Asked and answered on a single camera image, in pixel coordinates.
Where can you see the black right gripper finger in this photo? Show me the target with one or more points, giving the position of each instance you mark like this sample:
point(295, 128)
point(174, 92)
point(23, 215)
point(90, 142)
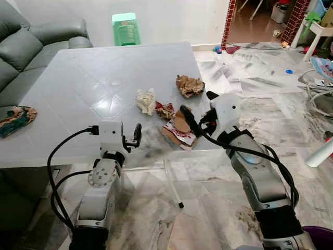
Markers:
point(188, 117)
point(212, 95)

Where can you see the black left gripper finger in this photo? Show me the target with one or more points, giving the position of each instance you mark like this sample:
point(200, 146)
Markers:
point(136, 139)
point(139, 131)

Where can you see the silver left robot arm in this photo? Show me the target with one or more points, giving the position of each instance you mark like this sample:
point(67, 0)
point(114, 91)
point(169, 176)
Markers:
point(101, 192)

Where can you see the purple rubbish bin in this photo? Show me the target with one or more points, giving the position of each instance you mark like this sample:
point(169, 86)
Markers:
point(320, 239)

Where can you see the crumpled red brown wrapper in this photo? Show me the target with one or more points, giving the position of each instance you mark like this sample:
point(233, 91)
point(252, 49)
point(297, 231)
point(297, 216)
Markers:
point(165, 110)

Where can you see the crumpled brown paper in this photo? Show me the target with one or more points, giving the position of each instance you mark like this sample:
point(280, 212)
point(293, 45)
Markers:
point(189, 86)

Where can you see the crumpled white tissue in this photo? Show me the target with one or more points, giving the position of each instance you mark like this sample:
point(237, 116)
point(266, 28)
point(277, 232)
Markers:
point(146, 102)

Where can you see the small blue toy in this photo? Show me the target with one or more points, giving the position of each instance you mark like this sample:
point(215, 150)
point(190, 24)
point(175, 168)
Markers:
point(216, 50)

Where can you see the red cloth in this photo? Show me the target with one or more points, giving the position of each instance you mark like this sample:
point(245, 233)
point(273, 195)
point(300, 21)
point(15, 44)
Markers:
point(232, 49)

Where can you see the white plastic table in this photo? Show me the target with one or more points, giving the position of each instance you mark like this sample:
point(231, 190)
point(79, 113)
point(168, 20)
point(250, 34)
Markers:
point(93, 78)

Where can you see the narrow red brick pillar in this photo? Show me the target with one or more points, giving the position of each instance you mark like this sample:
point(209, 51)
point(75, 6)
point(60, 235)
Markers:
point(229, 23)

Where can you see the large green plastic stool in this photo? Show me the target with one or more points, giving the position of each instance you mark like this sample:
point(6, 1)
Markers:
point(126, 31)

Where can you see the wide red brick pillar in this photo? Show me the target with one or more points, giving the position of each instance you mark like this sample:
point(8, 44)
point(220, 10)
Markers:
point(295, 18)

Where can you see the patterned baby bouncer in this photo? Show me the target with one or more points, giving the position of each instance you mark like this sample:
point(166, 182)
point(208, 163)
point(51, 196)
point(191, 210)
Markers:
point(322, 67)

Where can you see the brown patterned cloth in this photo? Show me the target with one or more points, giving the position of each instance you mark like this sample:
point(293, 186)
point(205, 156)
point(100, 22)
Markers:
point(15, 120)

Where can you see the white pole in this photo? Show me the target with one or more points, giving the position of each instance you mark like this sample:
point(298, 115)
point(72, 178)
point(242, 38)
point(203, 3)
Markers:
point(320, 153)

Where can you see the small white table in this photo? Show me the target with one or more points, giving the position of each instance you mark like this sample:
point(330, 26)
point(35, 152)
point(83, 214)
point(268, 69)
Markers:
point(320, 30)

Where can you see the grey leather sofa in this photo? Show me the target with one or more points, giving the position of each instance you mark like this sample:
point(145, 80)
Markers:
point(21, 49)

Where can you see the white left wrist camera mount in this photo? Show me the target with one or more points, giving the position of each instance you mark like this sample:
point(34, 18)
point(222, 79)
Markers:
point(110, 135)

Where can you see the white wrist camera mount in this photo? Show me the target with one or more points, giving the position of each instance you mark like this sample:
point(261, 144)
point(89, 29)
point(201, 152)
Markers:
point(110, 135)
point(227, 112)

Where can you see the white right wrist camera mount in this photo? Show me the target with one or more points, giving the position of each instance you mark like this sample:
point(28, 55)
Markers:
point(227, 112)

